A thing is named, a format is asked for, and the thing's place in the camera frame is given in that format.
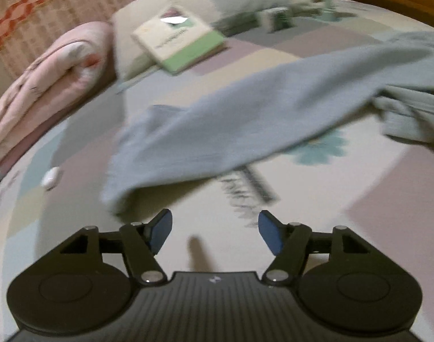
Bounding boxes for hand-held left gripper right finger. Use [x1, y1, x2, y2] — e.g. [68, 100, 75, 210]
[258, 209, 372, 286]

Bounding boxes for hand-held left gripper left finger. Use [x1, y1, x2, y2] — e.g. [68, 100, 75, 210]
[60, 208, 173, 286]

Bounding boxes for grey sweatpants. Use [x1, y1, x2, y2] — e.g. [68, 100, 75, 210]
[101, 31, 434, 218]

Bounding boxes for pink folded quilt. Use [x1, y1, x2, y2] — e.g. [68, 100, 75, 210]
[0, 21, 116, 182]

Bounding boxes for green and white book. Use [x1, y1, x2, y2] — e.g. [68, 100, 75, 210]
[131, 5, 226, 76]

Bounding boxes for small green white box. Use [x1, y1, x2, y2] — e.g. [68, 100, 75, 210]
[258, 6, 292, 32]

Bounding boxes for orange patterned curtain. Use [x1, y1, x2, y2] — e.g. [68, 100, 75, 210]
[0, 0, 203, 52]

